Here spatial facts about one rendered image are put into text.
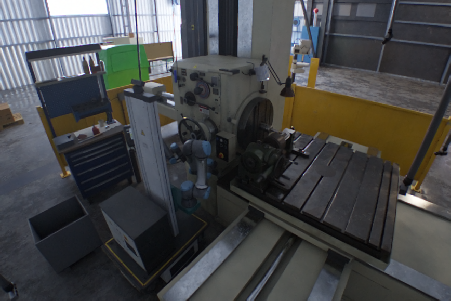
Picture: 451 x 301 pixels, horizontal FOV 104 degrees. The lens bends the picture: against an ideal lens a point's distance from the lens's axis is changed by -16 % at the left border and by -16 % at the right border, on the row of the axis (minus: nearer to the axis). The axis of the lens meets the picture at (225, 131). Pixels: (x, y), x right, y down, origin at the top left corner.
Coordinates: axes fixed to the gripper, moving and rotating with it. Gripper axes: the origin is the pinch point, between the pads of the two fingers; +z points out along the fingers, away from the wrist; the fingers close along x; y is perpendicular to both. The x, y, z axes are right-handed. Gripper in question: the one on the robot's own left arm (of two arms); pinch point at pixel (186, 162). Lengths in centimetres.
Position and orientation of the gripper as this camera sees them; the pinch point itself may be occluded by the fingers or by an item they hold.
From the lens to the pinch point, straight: 255.9
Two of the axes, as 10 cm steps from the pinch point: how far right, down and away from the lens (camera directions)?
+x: -7.2, -1.9, 6.6
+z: 3.6, 7.1, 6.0
